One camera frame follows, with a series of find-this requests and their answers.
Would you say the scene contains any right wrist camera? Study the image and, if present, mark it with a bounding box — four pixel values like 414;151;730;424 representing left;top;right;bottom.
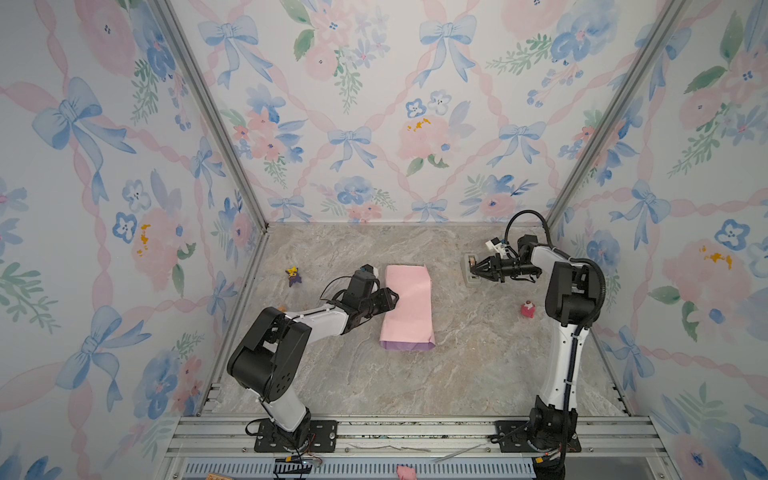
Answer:
485;237;508;256

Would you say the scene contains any purple wrapping paper sheet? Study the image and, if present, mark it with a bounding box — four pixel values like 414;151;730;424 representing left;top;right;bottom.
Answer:
379;265;436;352

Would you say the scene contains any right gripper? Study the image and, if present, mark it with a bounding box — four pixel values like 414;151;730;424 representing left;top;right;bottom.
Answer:
469;256;536;283

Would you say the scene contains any aluminium rail frame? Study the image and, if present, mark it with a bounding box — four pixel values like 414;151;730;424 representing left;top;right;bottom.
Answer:
155;415;681;479

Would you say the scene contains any pink red toy figure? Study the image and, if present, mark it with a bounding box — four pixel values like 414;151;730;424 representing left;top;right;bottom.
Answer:
520;300;536;319

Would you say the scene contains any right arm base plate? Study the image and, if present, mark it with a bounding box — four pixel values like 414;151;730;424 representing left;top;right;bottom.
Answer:
489;420;563;453

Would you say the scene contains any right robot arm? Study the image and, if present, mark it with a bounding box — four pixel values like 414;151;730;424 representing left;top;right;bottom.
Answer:
467;235;606;453

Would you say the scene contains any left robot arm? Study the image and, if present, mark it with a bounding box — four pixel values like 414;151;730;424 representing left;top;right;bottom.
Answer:
226;264;399;453

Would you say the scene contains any pink object on rail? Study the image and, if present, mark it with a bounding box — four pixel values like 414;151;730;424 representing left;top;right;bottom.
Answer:
396;465;418;480

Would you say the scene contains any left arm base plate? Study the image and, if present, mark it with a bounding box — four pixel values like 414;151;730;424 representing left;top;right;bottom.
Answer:
253;420;339;454

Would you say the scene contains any yellow purple toy figure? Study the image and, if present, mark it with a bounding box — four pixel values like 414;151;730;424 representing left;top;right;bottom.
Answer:
285;267;302;288

